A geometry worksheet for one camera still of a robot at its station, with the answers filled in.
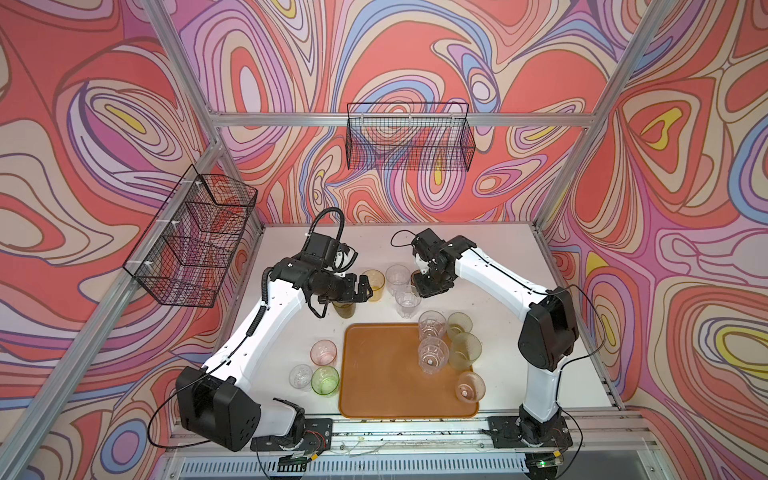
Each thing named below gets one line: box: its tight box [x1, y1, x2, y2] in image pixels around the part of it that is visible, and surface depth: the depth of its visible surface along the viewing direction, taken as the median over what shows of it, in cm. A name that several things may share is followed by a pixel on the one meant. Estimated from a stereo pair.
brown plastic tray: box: [340, 323, 479, 418], surface depth 84 cm
